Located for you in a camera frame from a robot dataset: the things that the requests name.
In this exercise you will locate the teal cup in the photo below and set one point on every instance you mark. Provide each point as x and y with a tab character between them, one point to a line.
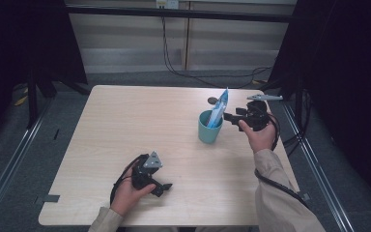
209	133

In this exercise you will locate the black horizontal bar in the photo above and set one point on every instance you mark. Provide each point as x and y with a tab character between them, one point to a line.
174	13

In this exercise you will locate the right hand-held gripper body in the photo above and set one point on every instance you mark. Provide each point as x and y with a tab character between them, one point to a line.
257	116

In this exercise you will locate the black curtain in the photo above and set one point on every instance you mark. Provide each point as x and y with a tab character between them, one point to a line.
351	80
13	48

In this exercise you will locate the blue and white toothpaste tube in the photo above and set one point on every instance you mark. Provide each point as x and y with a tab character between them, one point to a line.
218	109

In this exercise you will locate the black metal stand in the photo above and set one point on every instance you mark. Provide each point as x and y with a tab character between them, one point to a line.
32	103

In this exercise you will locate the person's left hand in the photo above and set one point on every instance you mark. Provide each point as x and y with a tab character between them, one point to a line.
127	196

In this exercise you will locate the dark round table grommet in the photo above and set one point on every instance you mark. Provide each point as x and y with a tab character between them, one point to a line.
211	100

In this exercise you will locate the yellow floor tape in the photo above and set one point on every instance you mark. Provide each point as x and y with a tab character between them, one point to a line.
21	101

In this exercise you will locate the white wall socket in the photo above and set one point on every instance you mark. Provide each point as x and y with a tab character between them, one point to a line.
167	4

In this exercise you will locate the small black floor tape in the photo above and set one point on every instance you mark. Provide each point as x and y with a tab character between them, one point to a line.
56	134

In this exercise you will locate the person's right hand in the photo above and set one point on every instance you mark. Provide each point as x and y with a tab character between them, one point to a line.
261	138

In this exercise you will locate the metal floor rail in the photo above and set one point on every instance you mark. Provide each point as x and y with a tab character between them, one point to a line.
322	187
9	164

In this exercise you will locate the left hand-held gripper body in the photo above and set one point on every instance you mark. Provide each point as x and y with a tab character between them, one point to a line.
146	172

